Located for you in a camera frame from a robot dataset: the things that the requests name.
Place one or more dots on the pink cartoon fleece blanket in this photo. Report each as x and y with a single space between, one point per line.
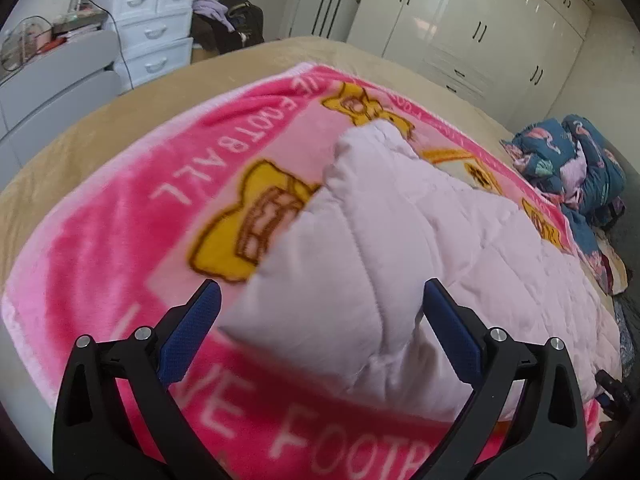
206 196

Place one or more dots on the lilac garment on pile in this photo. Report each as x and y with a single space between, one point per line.
214 10

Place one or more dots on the white wardrobe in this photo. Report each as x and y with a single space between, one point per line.
510 58

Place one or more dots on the dark clothes pile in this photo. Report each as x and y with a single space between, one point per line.
247 19

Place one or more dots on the grey white cabinet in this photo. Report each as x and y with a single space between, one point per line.
52 93

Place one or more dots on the white drawer chest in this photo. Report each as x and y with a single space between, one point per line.
154 37

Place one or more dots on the tan bed cover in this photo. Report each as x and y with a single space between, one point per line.
83 148

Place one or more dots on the pink quilted jacket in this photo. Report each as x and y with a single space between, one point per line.
337 300

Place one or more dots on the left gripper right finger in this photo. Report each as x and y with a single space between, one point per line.
524 418

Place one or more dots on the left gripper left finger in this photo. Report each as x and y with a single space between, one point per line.
92 434

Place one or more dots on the blue flamingo print duvet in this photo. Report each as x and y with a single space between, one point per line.
567 160

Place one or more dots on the white door with stripes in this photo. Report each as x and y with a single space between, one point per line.
330 19

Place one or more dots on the yellow red folded blanket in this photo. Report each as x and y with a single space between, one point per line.
618 278

